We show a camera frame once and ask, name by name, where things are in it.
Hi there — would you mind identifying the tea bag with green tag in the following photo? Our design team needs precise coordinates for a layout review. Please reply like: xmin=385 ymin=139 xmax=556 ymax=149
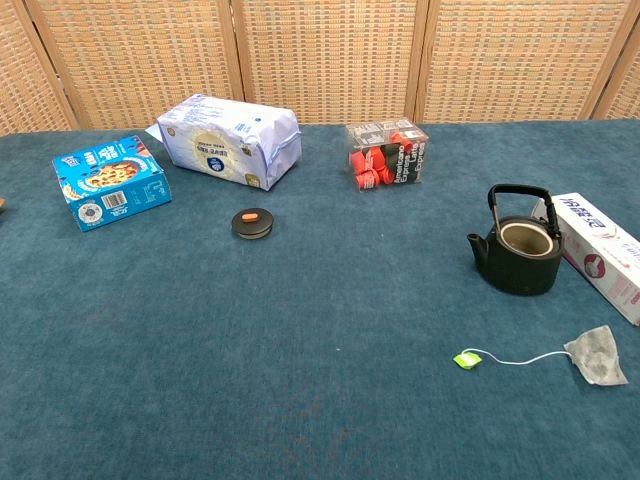
xmin=452 ymin=324 xmax=629 ymax=387

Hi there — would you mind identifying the black round disc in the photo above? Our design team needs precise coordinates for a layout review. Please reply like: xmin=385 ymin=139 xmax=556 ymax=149
xmin=230 ymin=208 xmax=276 ymax=241

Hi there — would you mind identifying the black cast iron teapot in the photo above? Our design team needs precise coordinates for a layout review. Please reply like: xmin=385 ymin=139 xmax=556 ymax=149
xmin=467 ymin=183 xmax=565 ymax=297

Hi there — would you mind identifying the blue table cloth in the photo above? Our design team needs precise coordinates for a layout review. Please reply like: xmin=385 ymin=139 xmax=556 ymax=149
xmin=0 ymin=118 xmax=640 ymax=480

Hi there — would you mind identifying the white and purple paper package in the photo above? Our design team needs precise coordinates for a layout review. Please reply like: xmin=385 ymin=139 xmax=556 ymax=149
xmin=144 ymin=93 xmax=303 ymax=192

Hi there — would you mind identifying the wicker folding screen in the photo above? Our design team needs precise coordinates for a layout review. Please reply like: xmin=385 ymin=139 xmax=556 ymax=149
xmin=0 ymin=0 xmax=640 ymax=135

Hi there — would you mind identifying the blue cookie box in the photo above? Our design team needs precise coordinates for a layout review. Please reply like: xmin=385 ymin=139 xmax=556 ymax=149
xmin=52 ymin=138 xmax=173 ymax=233

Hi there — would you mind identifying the white and pink toothpaste box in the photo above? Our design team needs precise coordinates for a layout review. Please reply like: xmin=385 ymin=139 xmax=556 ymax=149
xmin=531 ymin=192 xmax=640 ymax=327

